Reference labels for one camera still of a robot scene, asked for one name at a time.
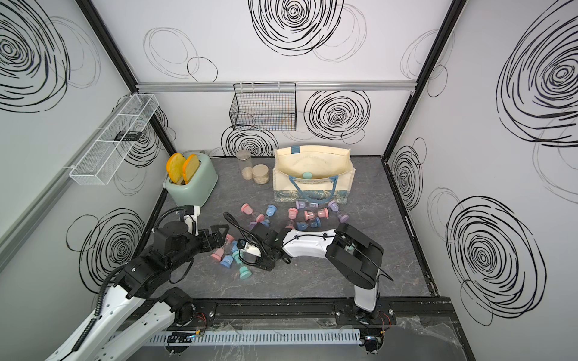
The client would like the cream canvas tote bag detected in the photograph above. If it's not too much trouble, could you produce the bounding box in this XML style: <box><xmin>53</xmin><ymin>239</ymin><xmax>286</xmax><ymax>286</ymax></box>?
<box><xmin>272</xmin><ymin>145</ymin><xmax>355</xmax><ymax>204</ymax></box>

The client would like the black corrugated cable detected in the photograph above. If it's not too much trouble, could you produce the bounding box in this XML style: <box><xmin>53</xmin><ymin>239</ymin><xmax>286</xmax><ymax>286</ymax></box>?
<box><xmin>223</xmin><ymin>211</ymin><xmax>260</xmax><ymax>267</ymax></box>

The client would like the mint green toaster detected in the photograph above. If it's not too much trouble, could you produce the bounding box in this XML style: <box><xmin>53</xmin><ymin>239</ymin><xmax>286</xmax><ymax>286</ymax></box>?
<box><xmin>164</xmin><ymin>152</ymin><xmax>218</xmax><ymax>207</ymax></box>

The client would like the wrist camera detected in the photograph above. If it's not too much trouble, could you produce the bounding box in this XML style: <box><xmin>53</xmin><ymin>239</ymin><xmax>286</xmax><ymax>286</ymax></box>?
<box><xmin>182</xmin><ymin>205</ymin><xmax>200</xmax><ymax>236</ymax></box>
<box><xmin>236</xmin><ymin>239</ymin><xmax>261</xmax><ymax>257</ymax></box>

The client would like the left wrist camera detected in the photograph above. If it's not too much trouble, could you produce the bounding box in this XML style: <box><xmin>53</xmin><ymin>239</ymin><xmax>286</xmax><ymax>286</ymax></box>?
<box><xmin>182</xmin><ymin>205</ymin><xmax>200</xmax><ymax>236</ymax></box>

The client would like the left yellow toast slice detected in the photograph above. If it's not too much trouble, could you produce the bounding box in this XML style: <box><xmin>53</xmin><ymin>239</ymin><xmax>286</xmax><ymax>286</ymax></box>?
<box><xmin>166</xmin><ymin>153</ymin><xmax>186</xmax><ymax>184</ymax></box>

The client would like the right yellow toast slice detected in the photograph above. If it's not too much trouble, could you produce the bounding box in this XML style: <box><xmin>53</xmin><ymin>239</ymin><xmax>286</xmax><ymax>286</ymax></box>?
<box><xmin>182</xmin><ymin>154</ymin><xmax>200</xmax><ymax>184</ymax></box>

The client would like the pink hourglass far left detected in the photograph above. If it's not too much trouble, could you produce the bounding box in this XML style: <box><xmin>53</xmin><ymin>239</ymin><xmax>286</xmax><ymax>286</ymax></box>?
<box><xmin>241</xmin><ymin>203</ymin><xmax>266</xmax><ymax>223</ymax></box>

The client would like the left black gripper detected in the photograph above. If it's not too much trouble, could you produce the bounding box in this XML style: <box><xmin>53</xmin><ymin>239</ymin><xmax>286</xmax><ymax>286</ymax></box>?
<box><xmin>170</xmin><ymin>223</ymin><xmax>230</xmax><ymax>273</ymax></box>

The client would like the black wire basket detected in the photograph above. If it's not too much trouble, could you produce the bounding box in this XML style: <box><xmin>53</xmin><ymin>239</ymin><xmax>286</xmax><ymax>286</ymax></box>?
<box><xmin>229</xmin><ymin>82</ymin><xmax>297</xmax><ymax>131</ymax></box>

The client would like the purple hourglass by bag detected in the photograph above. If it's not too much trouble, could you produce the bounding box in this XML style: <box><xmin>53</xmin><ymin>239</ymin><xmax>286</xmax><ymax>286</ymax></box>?
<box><xmin>295</xmin><ymin>199</ymin><xmax>319</xmax><ymax>210</ymax></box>

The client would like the yellow toast slice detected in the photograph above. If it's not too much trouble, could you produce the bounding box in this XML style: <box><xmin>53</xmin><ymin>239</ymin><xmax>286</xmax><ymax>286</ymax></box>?
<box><xmin>182</xmin><ymin>154</ymin><xmax>200</xmax><ymax>184</ymax></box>
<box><xmin>166</xmin><ymin>153</ymin><xmax>186</xmax><ymax>184</ymax></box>

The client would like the tall glass jar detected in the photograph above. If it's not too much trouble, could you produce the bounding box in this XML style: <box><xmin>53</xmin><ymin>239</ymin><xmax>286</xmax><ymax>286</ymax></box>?
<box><xmin>236</xmin><ymin>149</ymin><xmax>253</xmax><ymax>181</ymax></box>

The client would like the black item in shelf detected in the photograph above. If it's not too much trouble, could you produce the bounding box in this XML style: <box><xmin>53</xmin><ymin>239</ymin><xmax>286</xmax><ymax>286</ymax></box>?
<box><xmin>114</xmin><ymin>131</ymin><xmax>142</xmax><ymax>142</ymax></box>

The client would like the pink hourglass lower left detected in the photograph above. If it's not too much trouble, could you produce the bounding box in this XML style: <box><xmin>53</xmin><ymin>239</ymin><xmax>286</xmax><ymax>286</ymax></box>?
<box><xmin>211</xmin><ymin>234</ymin><xmax>235</xmax><ymax>263</ymax></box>

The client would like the blue hourglass lower left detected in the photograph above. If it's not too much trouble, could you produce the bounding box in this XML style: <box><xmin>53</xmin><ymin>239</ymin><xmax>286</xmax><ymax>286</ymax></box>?
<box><xmin>220</xmin><ymin>242</ymin><xmax>242</xmax><ymax>269</ymax></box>

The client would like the purple hourglass right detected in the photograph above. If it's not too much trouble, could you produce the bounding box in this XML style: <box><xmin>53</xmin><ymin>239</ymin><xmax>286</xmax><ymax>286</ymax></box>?
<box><xmin>328</xmin><ymin>201</ymin><xmax>349</xmax><ymax>223</ymax></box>

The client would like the pink hourglass near bag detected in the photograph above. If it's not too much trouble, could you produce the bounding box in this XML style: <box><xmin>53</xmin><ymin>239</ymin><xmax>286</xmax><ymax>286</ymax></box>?
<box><xmin>304</xmin><ymin>208</ymin><xmax>329</xmax><ymax>221</ymax></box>

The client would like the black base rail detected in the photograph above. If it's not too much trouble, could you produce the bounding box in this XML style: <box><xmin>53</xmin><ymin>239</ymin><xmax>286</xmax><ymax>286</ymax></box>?
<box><xmin>135</xmin><ymin>296</ymin><xmax>457</xmax><ymax>326</ymax></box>

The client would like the blue hourglass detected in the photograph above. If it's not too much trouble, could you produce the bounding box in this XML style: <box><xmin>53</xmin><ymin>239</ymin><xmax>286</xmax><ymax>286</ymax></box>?
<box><xmin>220</xmin><ymin>242</ymin><xmax>242</xmax><ymax>269</ymax></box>
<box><xmin>260</xmin><ymin>205</ymin><xmax>277</xmax><ymax>227</ymax></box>
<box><xmin>296</xmin><ymin>218</ymin><xmax>321</xmax><ymax>232</ymax></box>

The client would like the blue hourglass centre right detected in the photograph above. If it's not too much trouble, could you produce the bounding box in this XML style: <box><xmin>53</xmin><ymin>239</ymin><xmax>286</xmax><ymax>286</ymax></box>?
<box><xmin>296</xmin><ymin>218</ymin><xmax>321</xmax><ymax>232</ymax></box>

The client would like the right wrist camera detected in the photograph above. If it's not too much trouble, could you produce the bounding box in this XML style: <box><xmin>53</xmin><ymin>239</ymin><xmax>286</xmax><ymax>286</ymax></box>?
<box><xmin>236</xmin><ymin>239</ymin><xmax>261</xmax><ymax>257</ymax></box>

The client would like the white slotted cable duct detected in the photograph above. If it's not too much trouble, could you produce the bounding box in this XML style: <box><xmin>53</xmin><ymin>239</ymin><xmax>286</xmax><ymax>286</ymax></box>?
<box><xmin>144</xmin><ymin>329</ymin><xmax>363</xmax><ymax>347</ymax></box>

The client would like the pink hourglass number fifteen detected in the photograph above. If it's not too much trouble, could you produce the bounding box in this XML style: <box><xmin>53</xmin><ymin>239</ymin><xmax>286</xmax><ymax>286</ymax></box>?
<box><xmin>286</xmin><ymin>208</ymin><xmax>298</xmax><ymax>230</ymax></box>

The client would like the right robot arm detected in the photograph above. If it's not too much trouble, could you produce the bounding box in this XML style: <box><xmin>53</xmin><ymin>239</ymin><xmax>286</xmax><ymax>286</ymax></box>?
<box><xmin>238</xmin><ymin>223</ymin><xmax>393</xmax><ymax>326</ymax></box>

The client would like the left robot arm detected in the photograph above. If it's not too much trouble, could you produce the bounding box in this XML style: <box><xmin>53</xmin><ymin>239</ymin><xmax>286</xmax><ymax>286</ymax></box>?
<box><xmin>48</xmin><ymin>205</ymin><xmax>230</xmax><ymax>360</ymax></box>

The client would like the white wire shelf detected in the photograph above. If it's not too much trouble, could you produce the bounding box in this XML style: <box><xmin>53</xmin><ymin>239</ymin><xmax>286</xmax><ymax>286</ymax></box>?
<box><xmin>69</xmin><ymin>94</ymin><xmax>160</xmax><ymax>186</ymax></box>

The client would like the blue hourglass upper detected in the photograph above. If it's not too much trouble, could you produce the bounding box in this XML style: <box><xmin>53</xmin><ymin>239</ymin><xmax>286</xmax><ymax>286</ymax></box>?
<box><xmin>260</xmin><ymin>205</ymin><xmax>277</xmax><ymax>227</ymax></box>

